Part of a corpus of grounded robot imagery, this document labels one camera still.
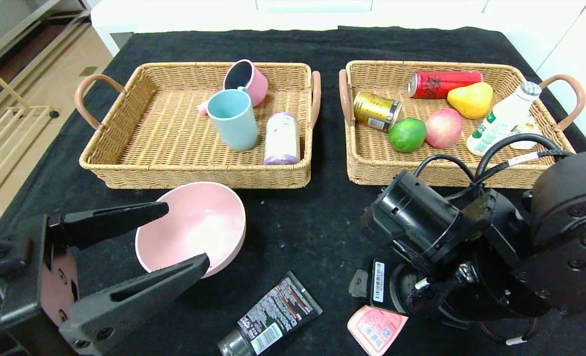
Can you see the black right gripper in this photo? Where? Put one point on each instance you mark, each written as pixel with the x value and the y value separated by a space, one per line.
pixel 378 282

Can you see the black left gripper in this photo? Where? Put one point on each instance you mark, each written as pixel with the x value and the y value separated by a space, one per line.
pixel 43 277

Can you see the pink lotion bottle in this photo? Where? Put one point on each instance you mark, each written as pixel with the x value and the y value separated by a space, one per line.
pixel 374 331

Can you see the green lime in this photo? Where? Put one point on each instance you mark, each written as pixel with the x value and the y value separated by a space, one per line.
pixel 406 134

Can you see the red peach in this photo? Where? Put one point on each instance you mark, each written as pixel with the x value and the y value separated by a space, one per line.
pixel 443 128

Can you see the white milk drink bottle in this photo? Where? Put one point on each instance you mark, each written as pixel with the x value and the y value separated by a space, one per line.
pixel 500 123

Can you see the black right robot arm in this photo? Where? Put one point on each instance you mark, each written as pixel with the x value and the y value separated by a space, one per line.
pixel 569 237

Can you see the pink bowl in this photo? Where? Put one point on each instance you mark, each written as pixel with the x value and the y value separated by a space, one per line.
pixel 194 222

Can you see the black tablecloth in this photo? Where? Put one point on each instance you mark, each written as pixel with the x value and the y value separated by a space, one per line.
pixel 293 237

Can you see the black cosmetic tube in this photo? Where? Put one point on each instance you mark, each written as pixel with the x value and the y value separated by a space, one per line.
pixel 273 314

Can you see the white bottle with purple base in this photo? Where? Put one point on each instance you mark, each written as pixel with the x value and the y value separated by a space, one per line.
pixel 282 141

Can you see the gold drink can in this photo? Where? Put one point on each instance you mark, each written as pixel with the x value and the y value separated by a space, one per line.
pixel 372 111

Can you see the teal plastic cup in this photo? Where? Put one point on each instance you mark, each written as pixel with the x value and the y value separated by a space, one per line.
pixel 234 126

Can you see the small floor socket cover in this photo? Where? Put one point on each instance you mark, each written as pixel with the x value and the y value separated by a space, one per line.
pixel 89 71

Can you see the yellow pear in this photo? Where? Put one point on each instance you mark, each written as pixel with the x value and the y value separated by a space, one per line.
pixel 471 101

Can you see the red soda can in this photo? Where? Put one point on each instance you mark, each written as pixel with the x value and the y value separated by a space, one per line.
pixel 436 84

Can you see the pink mug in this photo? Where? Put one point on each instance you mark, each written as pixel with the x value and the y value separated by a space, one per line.
pixel 258 85

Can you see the small white carton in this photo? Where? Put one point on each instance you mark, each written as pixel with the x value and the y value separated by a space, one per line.
pixel 527 129

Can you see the gray metal shelf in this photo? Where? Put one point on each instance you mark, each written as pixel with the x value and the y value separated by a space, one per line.
pixel 26 20

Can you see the white table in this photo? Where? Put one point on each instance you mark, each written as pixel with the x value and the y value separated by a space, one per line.
pixel 224 17

